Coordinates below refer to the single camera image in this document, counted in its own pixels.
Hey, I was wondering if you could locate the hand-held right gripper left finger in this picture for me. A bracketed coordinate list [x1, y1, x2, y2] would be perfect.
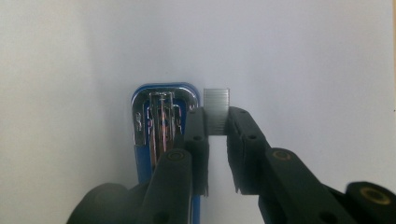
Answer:
[136, 106, 210, 224]

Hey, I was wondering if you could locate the blue stapler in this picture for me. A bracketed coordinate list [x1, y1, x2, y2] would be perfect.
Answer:
[130, 82, 202, 224]

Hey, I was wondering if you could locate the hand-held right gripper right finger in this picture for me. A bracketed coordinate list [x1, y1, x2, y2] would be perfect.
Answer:
[226, 106, 359, 224]

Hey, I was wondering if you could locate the strip of silver staples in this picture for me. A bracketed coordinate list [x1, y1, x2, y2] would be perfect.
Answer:
[203, 88, 231, 136]

